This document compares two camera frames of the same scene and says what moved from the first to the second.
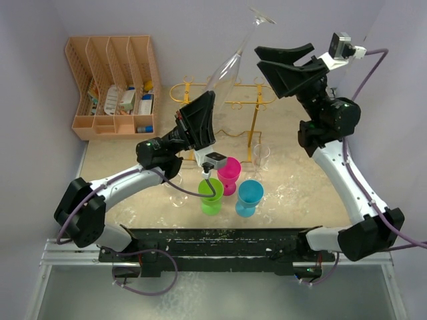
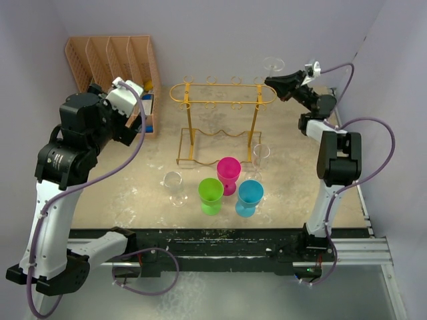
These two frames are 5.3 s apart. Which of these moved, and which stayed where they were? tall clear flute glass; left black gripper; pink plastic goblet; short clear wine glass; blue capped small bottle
Moved: tall clear flute glass; left black gripper
Stayed: short clear wine glass; blue capped small bottle; pink plastic goblet
